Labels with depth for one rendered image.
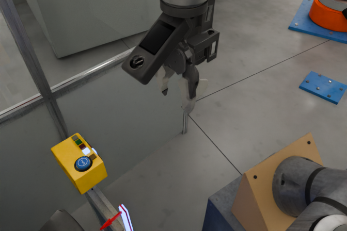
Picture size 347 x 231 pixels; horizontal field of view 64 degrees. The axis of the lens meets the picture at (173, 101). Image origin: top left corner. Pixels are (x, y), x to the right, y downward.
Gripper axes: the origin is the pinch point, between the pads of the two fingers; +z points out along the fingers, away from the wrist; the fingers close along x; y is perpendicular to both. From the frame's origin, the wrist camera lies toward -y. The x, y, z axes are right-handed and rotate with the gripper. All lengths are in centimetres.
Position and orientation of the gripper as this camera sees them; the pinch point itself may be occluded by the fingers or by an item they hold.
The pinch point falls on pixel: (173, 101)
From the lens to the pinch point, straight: 53.6
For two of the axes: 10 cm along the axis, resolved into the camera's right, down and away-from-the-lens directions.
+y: 7.3, -4.9, 4.8
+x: -6.8, -5.2, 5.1
